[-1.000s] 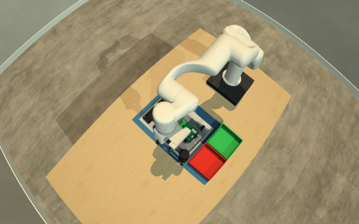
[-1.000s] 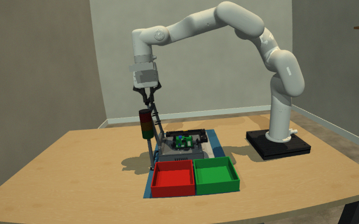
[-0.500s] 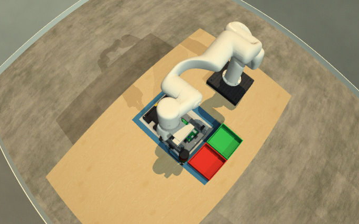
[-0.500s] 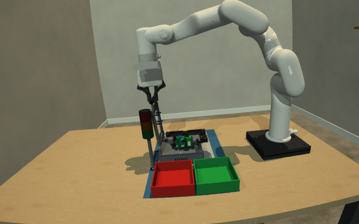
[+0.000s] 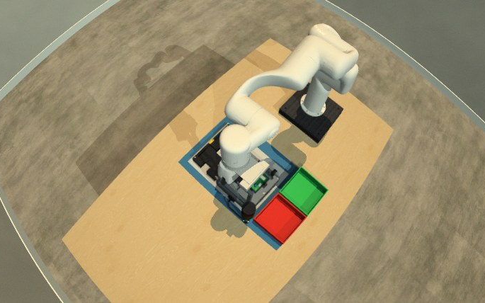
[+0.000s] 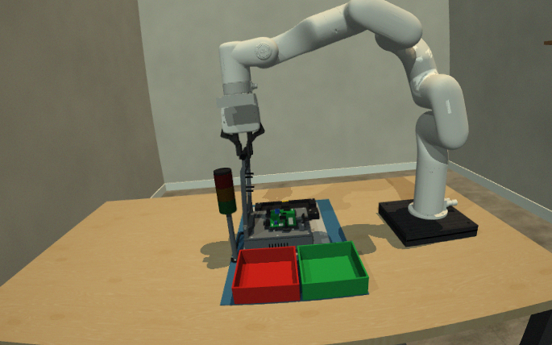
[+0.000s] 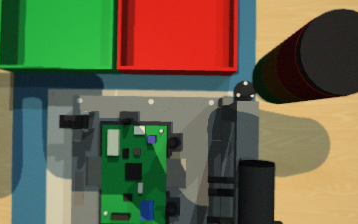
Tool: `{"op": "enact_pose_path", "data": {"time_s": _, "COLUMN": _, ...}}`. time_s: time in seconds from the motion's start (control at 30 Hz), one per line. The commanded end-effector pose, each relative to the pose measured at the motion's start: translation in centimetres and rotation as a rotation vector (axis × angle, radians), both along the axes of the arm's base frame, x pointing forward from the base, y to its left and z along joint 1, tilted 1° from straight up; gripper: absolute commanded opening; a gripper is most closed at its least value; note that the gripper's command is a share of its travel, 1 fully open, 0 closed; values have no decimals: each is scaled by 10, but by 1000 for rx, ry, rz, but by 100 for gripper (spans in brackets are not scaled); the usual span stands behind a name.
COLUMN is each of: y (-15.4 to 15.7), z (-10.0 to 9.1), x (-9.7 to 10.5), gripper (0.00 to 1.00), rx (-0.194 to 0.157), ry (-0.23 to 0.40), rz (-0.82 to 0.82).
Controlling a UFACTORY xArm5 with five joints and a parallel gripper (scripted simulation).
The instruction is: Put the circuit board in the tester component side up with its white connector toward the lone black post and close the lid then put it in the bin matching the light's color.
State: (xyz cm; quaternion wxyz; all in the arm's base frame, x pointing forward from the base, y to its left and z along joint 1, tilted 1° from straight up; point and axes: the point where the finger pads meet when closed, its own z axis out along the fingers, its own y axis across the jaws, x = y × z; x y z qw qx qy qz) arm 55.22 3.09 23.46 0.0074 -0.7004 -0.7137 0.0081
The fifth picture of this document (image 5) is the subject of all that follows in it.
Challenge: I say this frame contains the green circuit board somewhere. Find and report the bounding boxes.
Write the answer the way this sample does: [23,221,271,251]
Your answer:
[252,175,268,191]

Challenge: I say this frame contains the green bin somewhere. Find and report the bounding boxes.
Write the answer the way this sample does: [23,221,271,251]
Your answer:
[279,166,328,217]

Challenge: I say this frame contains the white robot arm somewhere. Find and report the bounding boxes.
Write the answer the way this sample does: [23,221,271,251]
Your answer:
[219,23,358,192]

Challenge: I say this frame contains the red bin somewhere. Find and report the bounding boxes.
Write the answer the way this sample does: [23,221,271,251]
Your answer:
[253,193,307,244]

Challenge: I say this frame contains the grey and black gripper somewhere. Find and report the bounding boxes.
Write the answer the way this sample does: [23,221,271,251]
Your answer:
[218,160,239,185]

